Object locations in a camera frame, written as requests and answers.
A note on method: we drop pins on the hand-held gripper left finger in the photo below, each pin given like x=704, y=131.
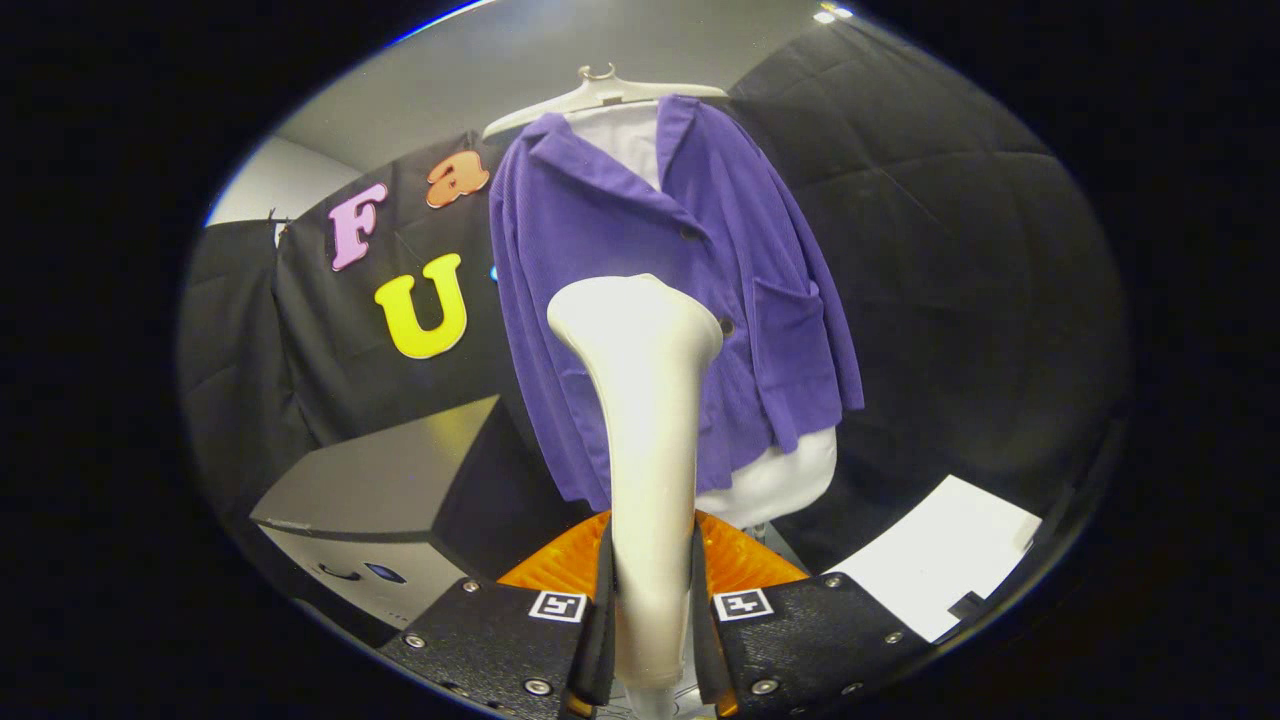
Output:
x=500, y=640

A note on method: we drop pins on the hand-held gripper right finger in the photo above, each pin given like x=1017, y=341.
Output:
x=800, y=640

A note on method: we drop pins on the white garment steamer head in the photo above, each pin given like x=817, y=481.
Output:
x=650, y=420

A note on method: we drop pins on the purple jacket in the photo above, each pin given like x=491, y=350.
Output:
x=600, y=230

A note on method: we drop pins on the white clothes hanger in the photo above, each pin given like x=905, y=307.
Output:
x=600, y=95

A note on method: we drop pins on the white mannequin torso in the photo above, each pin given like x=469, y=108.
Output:
x=780, y=480

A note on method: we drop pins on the white floor sheet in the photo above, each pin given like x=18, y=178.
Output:
x=940, y=560

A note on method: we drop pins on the small dark block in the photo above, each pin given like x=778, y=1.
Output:
x=966, y=605

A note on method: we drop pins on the grey cabinet with dark top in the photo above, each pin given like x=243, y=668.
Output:
x=380, y=480

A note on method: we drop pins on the black backdrop cloth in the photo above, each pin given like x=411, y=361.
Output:
x=950, y=280

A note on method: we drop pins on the small ceiling light panel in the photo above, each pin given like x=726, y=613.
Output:
x=830, y=13

